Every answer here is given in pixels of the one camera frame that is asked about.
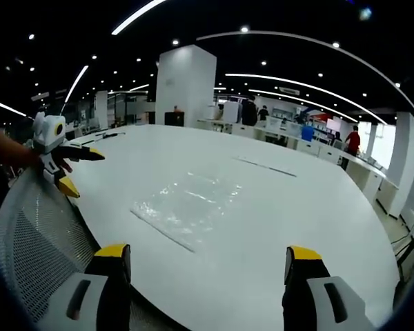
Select white square pillar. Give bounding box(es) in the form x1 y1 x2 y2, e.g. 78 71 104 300
155 45 217 129

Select clear crinkled food packaging bag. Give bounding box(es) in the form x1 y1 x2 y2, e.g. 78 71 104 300
129 170 243 254

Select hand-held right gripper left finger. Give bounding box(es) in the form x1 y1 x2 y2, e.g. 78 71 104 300
37 243 132 331

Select black tripod stand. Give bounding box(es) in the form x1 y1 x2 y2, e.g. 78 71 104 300
391 201 414 282

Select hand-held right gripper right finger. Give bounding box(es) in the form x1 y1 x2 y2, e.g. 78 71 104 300
282 245 377 331

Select grey mesh chair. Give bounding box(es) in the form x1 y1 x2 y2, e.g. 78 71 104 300
0 167 166 331

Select row of white desks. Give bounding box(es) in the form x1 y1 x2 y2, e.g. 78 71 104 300
197 117 401 217

